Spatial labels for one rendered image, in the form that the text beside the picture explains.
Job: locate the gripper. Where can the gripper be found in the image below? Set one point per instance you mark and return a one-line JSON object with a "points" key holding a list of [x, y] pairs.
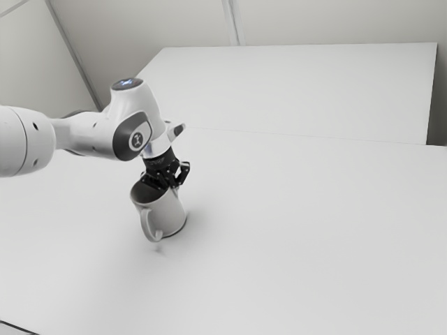
{"points": [[161, 162]]}

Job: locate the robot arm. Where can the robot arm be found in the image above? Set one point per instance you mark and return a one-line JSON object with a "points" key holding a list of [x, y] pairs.
{"points": [[104, 132]]}

